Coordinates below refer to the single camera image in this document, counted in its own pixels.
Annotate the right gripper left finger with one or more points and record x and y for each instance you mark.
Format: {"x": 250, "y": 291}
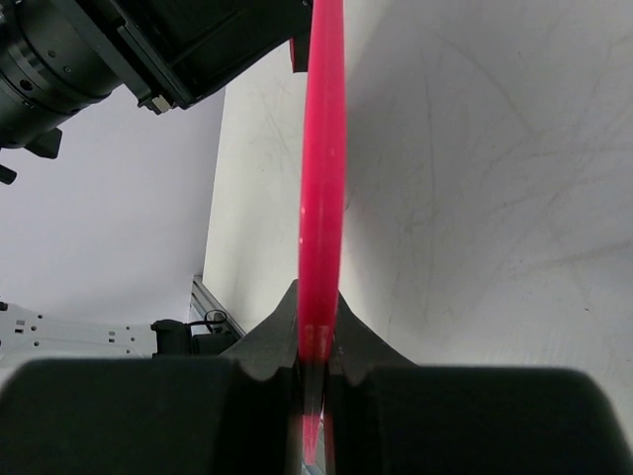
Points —
{"x": 238, "y": 412}

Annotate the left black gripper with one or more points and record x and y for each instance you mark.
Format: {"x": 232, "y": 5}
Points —
{"x": 186, "y": 51}

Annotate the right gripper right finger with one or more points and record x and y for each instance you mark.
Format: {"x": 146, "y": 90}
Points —
{"x": 387, "y": 415}

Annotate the pink framed whiteboard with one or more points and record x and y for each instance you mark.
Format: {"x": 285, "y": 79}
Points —
{"x": 321, "y": 210}

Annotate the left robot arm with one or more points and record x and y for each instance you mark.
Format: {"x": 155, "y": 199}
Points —
{"x": 61, "y": 57}

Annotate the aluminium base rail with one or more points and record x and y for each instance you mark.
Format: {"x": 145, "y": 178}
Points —
{"x": 212, "y": 315}

